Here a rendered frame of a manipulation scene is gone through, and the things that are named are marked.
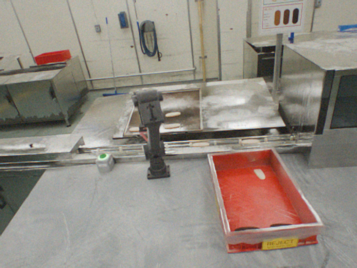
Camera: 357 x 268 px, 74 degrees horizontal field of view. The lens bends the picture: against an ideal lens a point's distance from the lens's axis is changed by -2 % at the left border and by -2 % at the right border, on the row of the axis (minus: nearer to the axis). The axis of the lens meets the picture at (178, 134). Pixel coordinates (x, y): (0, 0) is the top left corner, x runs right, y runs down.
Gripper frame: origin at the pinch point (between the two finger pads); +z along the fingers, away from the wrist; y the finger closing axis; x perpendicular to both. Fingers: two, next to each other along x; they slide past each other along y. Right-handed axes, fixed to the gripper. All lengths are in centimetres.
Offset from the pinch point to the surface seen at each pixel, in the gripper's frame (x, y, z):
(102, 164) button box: 23.8, -16.6, 6.0
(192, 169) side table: -24.6, -17.7, 11.0
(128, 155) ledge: 11.8, -7.4, 7.0
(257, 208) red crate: -52, -45, 11
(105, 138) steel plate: 35.8, 20.2, 11.2
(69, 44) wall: 229, 369, -10
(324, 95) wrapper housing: -108, 30, -4
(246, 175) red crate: -51, -25, 11
